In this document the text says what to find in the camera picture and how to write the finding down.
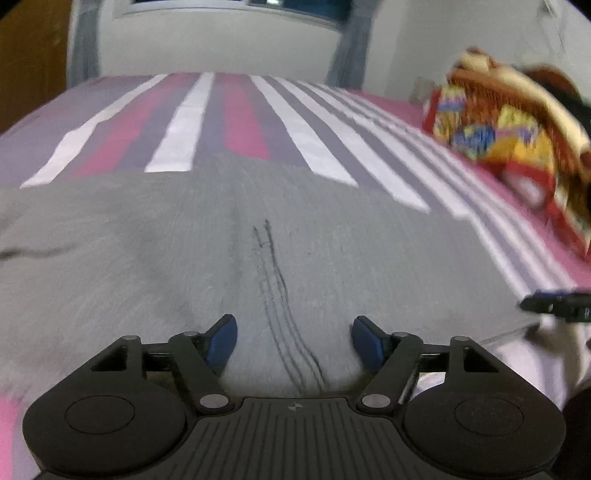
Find grey curtain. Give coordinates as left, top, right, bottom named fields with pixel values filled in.
left=324, top=0, right=382, bottom=89
left=68, top=0, right=101, bottom=88

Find sliding glass window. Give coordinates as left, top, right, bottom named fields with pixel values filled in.
left=113, top=0, right=352, bottom=25

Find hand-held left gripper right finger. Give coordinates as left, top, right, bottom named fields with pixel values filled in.
left=352, top=316, right=504, bottom=411

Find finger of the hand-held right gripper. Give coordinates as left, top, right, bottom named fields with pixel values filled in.
left=519, top=289, right=591, bottom=322

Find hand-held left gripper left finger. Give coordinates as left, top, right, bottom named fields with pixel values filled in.
left=88, top=315, right=238, bottom=414

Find brown wooden door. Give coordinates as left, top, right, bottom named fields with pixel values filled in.
left=0, top=0, right=73, bottom=136

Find black clothing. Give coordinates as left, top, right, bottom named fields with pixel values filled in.
left=522, top=67, right=591, bottom=139

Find bed with striped sheet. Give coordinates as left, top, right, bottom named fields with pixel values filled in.
left=0, top=71, right=591, bottom=480

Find grey pants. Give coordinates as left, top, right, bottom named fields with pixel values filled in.
left=0, top=154, right=542, bottom=398

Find cream printed blanket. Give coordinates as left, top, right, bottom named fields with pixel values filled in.
left=454, top=46, right=591, bottom=155

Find colourful printed blanket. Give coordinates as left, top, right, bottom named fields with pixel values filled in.
left=421, top=69, right=591, bottom=258

